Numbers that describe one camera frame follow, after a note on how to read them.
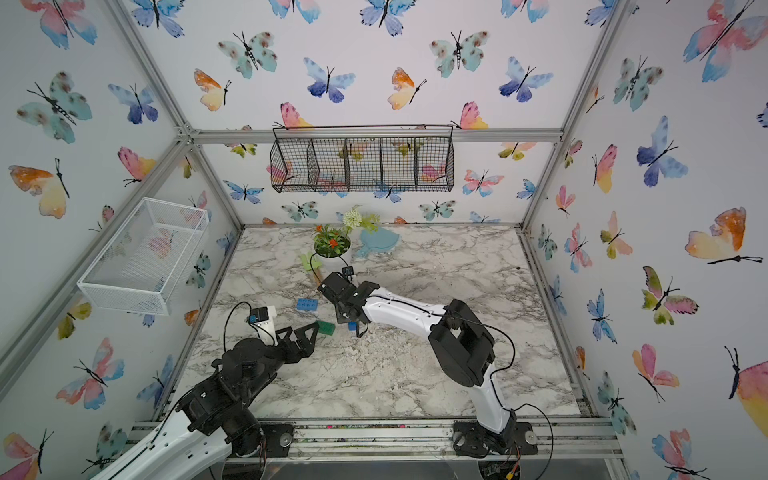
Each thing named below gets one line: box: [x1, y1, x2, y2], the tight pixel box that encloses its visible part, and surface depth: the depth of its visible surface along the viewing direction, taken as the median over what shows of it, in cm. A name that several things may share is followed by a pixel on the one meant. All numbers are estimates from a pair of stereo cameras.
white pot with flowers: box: [312, 205, 380, 272], surface depth 99 cm
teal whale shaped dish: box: [355, 227, 400, 259], surface depth 117 cm
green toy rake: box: [300, 252, 323, 272], surface depth 113 cm
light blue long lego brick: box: [296, 298, 319, 311], surface depth 99 cm
